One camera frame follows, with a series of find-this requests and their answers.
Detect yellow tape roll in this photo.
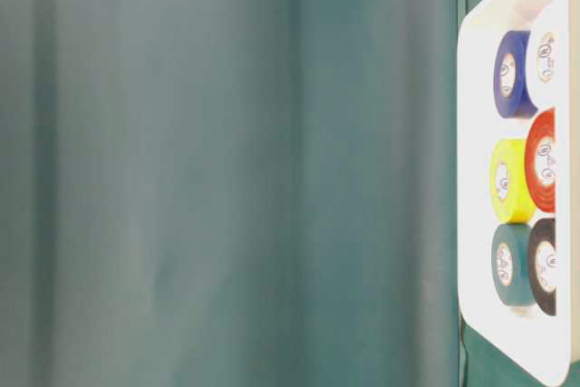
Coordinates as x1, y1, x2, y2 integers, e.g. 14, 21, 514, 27
488, 139, 537, 224

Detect blue tape roll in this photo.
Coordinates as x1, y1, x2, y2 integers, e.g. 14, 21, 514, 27
493, 30, 537, 119

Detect red tape roll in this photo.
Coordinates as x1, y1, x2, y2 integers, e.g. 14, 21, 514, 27
525, 108, 556, 213

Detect green tape roll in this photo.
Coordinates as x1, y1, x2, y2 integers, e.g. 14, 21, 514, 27
490, 224, 535, 307

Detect black tape roll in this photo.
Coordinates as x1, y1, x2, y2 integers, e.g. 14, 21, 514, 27
527, 218, 557, 316

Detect white tape roll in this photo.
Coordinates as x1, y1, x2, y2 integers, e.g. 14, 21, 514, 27
526, 3, 560, 110

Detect white plastic tray case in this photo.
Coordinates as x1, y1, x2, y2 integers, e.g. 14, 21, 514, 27
457, 0, 579, 386

